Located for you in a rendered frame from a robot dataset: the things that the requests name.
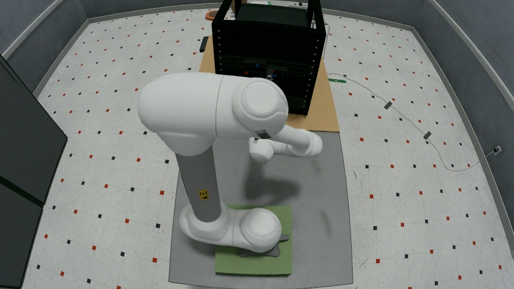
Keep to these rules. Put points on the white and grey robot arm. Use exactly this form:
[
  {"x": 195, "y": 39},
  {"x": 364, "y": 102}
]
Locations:
[{"x": 188, "y": 111}]

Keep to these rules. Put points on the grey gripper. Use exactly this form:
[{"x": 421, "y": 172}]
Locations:
[{"x": 269, "y": 74}]

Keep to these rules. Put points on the tan wooden board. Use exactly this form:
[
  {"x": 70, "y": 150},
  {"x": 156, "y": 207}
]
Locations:
[{"x": 322, "y": 113}]

